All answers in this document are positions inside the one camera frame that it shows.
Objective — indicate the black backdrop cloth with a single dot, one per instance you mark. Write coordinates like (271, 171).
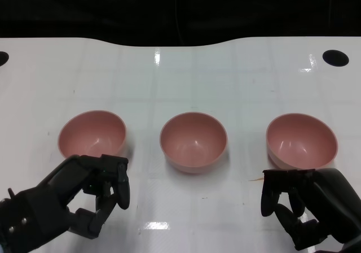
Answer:
(84, 10)

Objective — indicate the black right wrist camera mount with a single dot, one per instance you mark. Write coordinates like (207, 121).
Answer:
(349, 247)

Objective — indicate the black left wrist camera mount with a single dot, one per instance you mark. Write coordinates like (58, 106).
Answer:
(28, 222)

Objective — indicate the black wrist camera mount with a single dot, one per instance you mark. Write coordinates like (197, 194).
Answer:
(349, 247)
(28, 222)

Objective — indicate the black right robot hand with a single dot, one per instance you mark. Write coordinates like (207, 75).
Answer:
(332, 196)

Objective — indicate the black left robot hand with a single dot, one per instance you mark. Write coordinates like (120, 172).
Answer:
(70, 176)

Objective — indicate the pink plastic bowl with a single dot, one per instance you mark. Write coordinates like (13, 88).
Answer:
(301, 140)
(194, 143)
(90, 134)

